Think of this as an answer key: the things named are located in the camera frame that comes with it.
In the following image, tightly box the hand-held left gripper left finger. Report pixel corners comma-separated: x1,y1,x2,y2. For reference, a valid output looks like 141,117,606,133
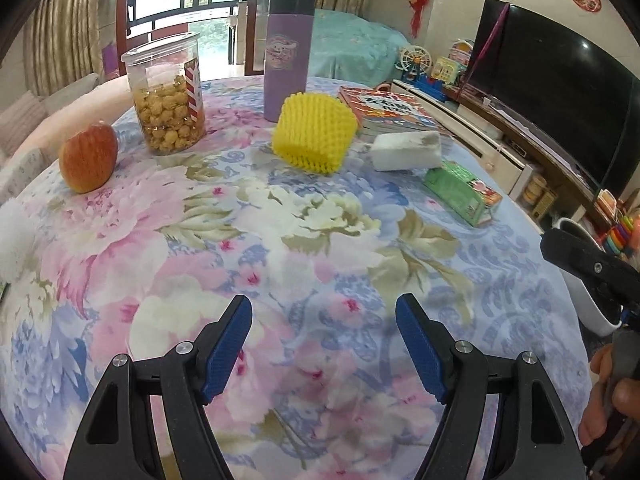
62,294,253,480

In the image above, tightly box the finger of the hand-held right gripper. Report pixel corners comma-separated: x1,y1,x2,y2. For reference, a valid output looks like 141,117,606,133
540,227,640,328

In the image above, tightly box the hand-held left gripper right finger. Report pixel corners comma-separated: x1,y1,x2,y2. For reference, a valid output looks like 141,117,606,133
395,292,586,480

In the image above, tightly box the white trash bin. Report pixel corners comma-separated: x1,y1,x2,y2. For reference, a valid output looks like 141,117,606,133
552,217,626,336

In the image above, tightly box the person's right hand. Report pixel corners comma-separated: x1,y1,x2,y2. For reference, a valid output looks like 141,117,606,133
578,344,640,448

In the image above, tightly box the floral tablecloth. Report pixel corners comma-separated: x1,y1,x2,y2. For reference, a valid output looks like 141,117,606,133
0,75,593,480

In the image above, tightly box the white television cabinet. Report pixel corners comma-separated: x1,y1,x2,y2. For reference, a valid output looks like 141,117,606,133
392,77,640,241

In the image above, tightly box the green cardboard box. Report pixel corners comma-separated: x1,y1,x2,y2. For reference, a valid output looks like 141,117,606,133
424,160,502,227

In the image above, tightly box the black television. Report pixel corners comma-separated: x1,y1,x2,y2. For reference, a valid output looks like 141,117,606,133
462,0,640,196

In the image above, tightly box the white foam block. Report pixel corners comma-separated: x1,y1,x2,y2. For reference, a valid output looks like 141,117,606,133
370,131,445,172

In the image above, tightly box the yellow foam fruit net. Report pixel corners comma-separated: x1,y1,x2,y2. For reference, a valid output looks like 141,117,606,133
272,92,358,175

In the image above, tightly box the white fluffy cloth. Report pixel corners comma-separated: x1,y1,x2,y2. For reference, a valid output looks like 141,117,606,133
0,199,33,281

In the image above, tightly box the red apple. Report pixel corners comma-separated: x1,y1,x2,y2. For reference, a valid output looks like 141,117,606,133
59,121,119,194

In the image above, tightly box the clear popcorn jar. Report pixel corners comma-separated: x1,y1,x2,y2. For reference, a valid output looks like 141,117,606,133
121,31,207,156

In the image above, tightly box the ferris wheel toy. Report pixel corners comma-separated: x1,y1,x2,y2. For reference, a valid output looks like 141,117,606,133
397,45,433,83

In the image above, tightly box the purple thermos bottle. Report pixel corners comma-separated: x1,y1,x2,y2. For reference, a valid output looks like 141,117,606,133
263,0,315,123

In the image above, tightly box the pink striped cushion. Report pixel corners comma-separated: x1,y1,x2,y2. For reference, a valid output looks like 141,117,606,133
0,92,46,156

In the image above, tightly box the teal furniture cover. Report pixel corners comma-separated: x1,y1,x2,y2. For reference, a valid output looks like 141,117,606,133
307,9,416,91

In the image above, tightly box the colourful ring toy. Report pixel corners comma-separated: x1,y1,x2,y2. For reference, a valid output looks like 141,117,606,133
597,210,640,261

